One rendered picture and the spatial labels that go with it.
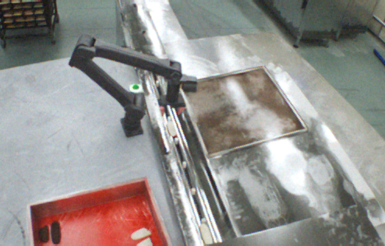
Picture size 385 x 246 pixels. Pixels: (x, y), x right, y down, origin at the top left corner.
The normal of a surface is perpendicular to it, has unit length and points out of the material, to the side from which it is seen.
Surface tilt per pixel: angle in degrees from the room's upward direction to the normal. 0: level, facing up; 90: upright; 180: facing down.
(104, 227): 0
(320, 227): 0
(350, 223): 0
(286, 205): 10
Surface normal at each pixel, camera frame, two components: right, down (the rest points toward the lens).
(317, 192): -0.06, -0.67
